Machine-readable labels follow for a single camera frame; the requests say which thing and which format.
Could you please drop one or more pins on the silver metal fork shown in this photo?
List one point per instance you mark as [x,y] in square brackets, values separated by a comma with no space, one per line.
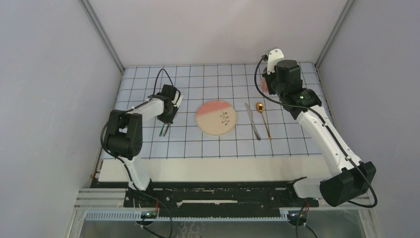
[165,130]

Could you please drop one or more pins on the white checked tablecloth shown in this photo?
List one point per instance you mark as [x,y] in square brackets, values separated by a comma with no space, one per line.
[232,83]

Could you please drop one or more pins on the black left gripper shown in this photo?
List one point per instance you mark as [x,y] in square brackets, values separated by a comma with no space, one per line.
[168,120]

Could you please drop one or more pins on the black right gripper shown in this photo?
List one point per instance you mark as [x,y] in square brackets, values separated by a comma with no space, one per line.
[268,77]

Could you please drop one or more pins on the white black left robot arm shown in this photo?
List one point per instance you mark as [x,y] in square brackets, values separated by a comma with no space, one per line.
[122,135]

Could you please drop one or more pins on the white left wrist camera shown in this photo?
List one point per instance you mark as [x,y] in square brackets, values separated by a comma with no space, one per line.
[178,99]

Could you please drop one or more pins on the cream pink branch plate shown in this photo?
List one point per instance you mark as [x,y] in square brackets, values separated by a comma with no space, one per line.
[216,118]

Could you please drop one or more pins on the metal spoon wooden handle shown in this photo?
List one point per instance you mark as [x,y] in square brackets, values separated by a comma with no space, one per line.
[260,109]

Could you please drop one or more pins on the iridescent rainbow fork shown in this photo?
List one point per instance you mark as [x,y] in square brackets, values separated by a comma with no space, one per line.
[161,130]

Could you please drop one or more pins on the metal cutlery piece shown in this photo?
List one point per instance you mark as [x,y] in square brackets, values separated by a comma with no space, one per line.
[250,114]

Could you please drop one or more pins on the pink patterned mug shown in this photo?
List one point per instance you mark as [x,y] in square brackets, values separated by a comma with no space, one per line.
[264,85]

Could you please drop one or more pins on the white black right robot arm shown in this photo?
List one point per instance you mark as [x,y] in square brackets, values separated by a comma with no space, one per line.
[350,176]

